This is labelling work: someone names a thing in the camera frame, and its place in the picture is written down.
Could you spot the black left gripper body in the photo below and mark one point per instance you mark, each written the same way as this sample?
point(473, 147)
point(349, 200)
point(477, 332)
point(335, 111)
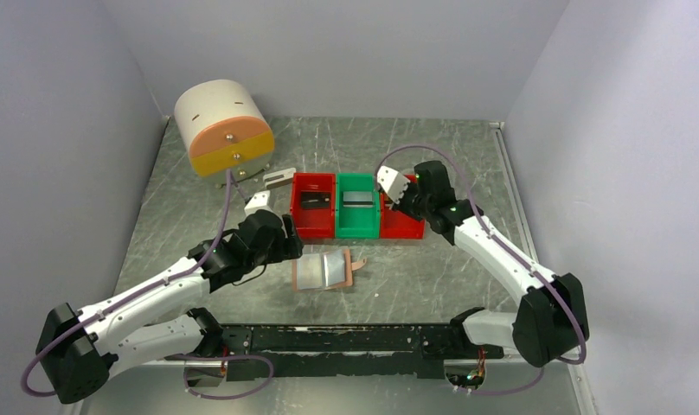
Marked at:
point(275, 252)

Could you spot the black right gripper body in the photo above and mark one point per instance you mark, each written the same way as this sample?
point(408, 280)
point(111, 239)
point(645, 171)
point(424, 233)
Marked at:
point(413, 203)

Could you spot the tan leather card holder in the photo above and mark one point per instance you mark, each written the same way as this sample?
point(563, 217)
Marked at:
point(325, 270)

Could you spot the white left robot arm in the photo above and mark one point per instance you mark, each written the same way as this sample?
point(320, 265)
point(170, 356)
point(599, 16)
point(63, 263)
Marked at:
point(80, 350)

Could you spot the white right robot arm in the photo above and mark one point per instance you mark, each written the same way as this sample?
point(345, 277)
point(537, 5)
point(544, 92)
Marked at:
point(550, 318)

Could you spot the black credit card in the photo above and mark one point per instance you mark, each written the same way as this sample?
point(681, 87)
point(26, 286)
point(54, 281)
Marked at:
point(310, 200)

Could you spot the red bin with black card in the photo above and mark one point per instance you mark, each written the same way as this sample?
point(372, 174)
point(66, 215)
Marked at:
point(317, 223)

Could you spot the silver credit card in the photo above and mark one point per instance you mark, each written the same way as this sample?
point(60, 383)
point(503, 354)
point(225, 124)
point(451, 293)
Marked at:
point(358, 199)

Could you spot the green plastic bin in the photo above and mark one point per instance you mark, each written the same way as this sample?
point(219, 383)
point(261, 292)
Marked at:
point(356, 222)

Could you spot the small white grey block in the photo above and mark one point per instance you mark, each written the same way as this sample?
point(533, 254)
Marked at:
point(279, 178)

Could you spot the round white drawer cabinet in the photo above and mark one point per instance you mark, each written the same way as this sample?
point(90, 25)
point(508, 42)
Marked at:
point(223, 129)

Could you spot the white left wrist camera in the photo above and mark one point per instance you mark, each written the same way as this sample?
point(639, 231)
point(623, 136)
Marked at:
point(262, 200)

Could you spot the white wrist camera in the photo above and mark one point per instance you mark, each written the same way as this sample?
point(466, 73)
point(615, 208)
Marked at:
point(262, 200)
point(392, 183)

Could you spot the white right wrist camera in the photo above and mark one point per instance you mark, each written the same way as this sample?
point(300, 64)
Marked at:
point(392, 183)

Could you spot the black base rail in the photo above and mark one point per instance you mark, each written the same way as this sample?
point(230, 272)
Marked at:
point(419, 349)

